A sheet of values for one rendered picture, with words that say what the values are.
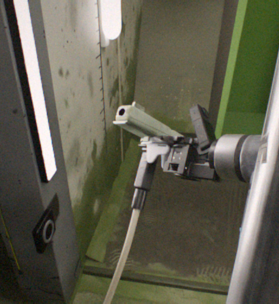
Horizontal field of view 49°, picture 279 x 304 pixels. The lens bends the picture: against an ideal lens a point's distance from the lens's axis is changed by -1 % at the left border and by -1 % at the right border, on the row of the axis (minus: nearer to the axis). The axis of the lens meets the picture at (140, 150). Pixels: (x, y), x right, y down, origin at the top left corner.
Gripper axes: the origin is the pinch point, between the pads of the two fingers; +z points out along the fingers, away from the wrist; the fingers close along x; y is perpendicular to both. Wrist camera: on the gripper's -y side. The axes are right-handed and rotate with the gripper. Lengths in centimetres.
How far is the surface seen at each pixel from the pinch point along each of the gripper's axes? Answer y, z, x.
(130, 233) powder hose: 21.9, -1.3, -0.7
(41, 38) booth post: -20.0, 24.2, -24.2
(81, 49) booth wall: -33, 41, -3
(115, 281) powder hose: 33.4, 1.4, 1.0
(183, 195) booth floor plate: 2, 52, 92
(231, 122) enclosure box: -35, 21, 74
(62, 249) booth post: 36, 41, 13
